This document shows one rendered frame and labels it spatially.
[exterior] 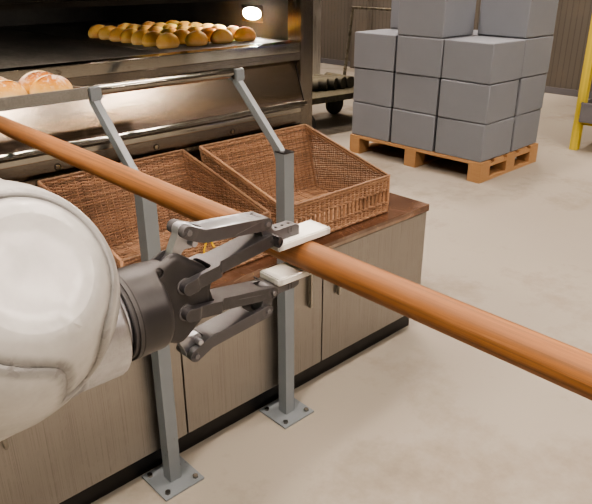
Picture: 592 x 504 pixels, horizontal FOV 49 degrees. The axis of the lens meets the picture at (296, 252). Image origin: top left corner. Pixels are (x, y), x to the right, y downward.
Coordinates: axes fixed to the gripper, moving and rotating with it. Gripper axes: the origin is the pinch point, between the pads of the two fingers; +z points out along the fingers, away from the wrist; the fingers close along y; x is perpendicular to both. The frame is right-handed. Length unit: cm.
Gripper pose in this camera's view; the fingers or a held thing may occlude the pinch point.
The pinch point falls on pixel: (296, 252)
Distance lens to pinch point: 64.7
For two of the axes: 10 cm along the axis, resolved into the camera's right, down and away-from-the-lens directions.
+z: 7.3, -2.7, 6.3
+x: 6.8, 3.0, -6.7
